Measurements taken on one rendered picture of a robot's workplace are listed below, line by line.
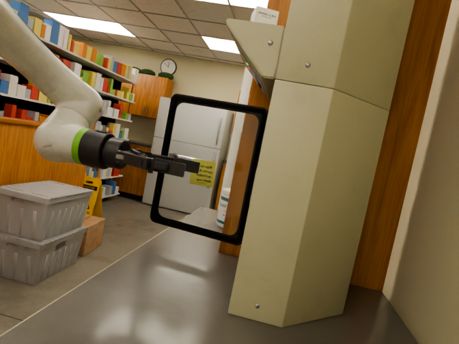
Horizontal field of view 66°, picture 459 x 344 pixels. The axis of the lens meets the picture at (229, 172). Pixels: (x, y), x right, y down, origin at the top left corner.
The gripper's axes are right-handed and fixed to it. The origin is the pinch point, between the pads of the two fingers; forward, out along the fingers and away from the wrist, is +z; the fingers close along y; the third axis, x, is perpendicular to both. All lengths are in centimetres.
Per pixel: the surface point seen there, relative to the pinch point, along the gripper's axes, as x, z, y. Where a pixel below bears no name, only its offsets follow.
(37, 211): 65, -137, 140
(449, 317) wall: 18, 60, -8
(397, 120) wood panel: -23, 51, 23
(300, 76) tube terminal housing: -22.8, 21.8, -14.2
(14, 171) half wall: 46, -177, 162
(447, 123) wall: -24, 60, 15
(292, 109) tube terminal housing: -16.5, 21.6, -14.2
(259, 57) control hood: -25.0, 13.4, -14.2
